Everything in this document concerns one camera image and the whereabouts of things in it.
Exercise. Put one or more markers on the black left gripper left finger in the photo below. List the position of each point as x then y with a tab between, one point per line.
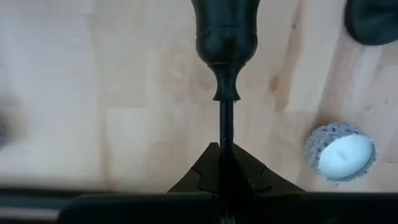
205	174

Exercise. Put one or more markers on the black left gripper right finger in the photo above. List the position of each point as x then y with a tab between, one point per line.
255	177

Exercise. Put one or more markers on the patterned tin candle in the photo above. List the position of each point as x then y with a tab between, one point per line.
345	158

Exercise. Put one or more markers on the black candlestick holder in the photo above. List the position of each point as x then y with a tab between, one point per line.
373	18
226	46

